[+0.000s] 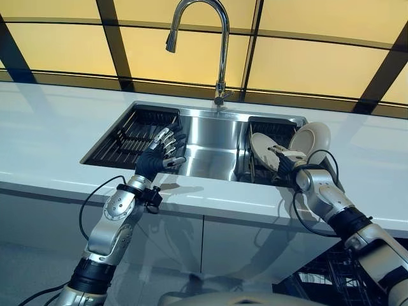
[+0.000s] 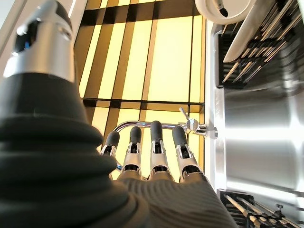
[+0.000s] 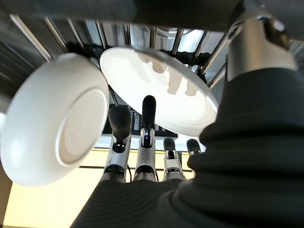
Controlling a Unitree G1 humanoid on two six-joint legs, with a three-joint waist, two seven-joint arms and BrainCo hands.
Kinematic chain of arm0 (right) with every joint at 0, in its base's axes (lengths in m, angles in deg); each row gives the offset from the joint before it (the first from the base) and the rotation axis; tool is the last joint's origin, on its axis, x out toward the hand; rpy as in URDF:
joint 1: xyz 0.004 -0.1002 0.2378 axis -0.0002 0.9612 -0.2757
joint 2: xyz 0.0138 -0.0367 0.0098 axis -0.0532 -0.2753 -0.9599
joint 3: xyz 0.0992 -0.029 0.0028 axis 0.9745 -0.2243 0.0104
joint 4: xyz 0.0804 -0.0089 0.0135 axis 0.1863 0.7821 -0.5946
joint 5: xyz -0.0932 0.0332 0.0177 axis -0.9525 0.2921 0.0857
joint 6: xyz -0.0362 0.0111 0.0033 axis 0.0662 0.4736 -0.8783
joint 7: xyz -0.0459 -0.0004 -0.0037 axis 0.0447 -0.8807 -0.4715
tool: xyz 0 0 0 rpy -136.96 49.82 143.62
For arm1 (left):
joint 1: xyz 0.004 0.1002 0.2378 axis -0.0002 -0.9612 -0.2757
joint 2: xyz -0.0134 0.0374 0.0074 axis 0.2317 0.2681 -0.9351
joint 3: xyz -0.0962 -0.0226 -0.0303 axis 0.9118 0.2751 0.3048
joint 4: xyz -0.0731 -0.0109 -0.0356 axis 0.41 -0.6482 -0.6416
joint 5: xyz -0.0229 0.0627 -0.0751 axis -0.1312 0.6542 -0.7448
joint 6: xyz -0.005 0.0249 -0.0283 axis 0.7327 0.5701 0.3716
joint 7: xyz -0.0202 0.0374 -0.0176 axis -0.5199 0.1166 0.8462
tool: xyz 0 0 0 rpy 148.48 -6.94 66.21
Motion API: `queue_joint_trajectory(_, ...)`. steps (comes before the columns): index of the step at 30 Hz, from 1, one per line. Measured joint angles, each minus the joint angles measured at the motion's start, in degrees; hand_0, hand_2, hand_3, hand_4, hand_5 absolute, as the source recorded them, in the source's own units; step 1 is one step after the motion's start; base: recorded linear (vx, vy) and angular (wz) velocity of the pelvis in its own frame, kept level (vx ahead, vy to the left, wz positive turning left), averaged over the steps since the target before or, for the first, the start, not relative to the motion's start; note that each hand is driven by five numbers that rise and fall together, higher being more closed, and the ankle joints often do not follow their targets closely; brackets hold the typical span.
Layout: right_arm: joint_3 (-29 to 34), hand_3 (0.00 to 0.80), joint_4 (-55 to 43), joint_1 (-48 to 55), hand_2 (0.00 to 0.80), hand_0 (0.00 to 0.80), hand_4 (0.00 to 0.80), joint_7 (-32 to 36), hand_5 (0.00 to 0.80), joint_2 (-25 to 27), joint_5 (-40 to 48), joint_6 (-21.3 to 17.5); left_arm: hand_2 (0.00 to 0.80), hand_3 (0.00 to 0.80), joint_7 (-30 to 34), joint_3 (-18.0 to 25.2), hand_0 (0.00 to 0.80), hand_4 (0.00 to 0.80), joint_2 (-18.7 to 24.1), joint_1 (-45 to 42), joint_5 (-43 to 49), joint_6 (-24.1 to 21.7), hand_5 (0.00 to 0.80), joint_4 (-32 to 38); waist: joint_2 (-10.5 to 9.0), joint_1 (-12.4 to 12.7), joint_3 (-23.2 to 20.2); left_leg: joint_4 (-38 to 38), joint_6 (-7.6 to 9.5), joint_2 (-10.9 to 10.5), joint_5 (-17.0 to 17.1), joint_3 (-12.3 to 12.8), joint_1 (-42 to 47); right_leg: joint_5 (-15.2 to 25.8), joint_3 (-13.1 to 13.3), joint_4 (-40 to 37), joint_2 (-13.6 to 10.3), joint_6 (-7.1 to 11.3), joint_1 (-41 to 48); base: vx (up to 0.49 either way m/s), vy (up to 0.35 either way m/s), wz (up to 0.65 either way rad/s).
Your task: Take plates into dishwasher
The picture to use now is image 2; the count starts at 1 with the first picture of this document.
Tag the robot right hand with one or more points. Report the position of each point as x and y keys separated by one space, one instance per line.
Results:
x=221 y=8

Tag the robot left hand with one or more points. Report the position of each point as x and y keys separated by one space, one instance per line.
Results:
x=59 y=178

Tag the black dish rack with plates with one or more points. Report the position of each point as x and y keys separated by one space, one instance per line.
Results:
x=237 y=82

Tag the chrome gooseneck faucet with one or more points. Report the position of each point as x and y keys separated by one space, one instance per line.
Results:
x=192 y=124

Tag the stainless steel sink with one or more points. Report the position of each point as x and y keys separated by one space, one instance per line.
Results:
x=256 y=142

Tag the empty black dish rack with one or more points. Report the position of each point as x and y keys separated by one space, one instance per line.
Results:
x=237 y=202

